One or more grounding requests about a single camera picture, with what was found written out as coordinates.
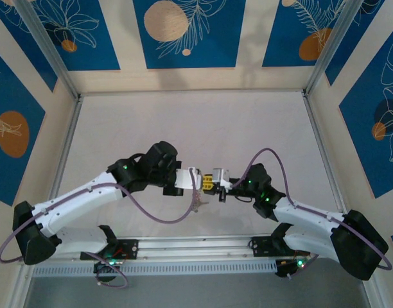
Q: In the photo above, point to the aluminium frame post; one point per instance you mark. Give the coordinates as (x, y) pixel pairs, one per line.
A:
(334, 48)
(48, 48)

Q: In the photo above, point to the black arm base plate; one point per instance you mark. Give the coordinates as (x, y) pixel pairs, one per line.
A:
(264, 245)
(129, 248)

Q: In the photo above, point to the aluminium mounting rail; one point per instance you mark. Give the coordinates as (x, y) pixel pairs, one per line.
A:
(190, 248)

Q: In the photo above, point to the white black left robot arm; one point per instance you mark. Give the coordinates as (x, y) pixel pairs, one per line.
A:
(81, 199)

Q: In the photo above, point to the aluminium table side rail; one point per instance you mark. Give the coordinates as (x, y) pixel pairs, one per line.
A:
(318, 134)
(73, 128)

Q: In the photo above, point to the aluminium table back rail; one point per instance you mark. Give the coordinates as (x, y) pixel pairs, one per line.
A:
(183, 93)

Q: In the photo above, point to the blue floral wall panel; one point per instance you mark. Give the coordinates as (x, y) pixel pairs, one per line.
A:
(87, 48)
(360, 144)
(215, 38)
(10, 96)
(29, 54)
(347, 45)
(280, 32)

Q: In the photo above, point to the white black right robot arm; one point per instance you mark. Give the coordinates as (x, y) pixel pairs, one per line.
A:
(305, 213)

